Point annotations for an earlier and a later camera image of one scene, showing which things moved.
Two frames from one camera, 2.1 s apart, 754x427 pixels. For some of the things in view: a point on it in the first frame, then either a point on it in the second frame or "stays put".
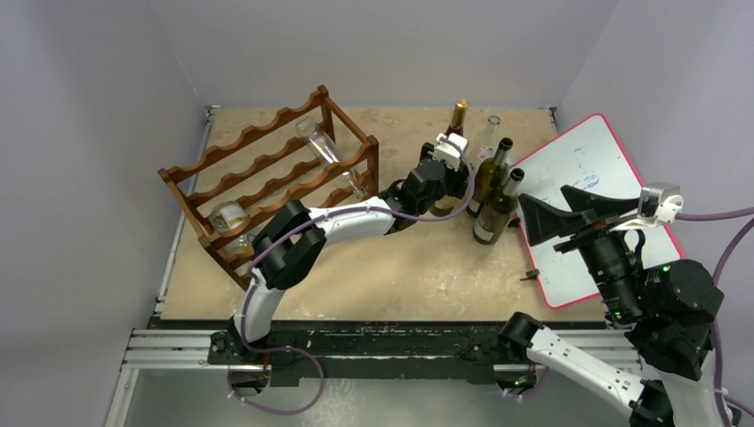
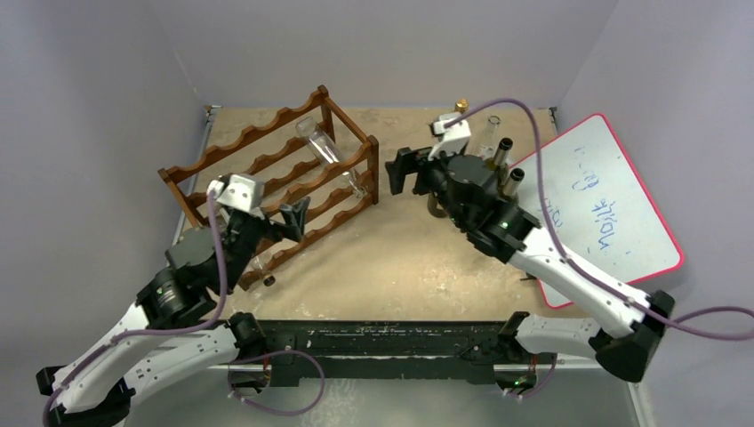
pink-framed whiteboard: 589,159 stays put
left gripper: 456,186 → 295,216
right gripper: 581,229 → 420,174
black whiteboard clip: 531,275 stays put
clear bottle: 327,151 stays put
